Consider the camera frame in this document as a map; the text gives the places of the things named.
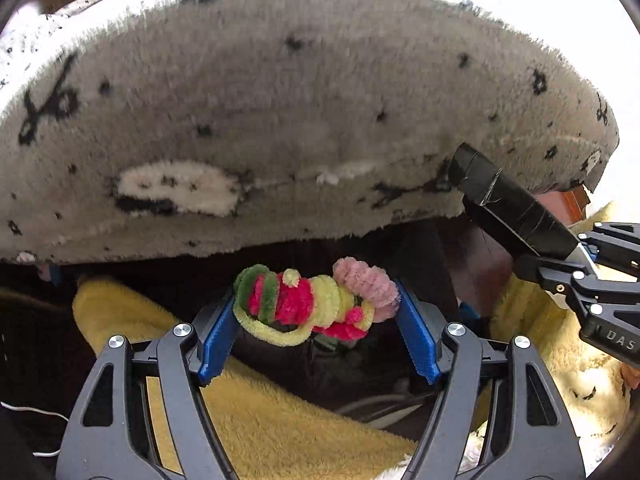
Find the yellow fluffy blanket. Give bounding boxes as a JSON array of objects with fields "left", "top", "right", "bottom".
[{"left": 72, "top": 200, "right": 633, "bottom": 480}]

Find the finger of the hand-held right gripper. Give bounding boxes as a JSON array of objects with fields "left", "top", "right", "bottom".
[
  {"left": 575, "top": 221, "right": 640, "bottom": 282},
  {"left": 514, "top": 254, "right": 640, "bottom": 322}
]

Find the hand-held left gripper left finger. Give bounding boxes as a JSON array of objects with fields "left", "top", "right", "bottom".
[{"left": 56, "top": 290, "right": 241, "bottom": 480}]

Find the brown wooden furniture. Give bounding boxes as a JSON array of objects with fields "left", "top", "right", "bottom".
[{"left": 435, "top": 185, "right": 593, "bottom": 321}]

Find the black taped tube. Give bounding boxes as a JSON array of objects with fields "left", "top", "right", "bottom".
[{"left": 447, "top": 142, "right": 581, "bottom": 262}]

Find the grey printed fluffy blanket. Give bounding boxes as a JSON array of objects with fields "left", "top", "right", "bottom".
[{"left": 0, "top": 0, "right": 621, "bottom": 267}]

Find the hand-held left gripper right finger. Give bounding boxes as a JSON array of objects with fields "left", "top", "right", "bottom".
[{"left": 395, "top": 280, "right": 586, "bottom": 480}]

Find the white cable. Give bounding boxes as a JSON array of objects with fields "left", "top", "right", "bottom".
[{"left": 0, "top": 401, "right": 69, "bottom": 459}]

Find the colourful pipe cleaner craft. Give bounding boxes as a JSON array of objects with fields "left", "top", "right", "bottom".
[{"left": 233, "top": 257, "right": 401, "bottom": 347}]

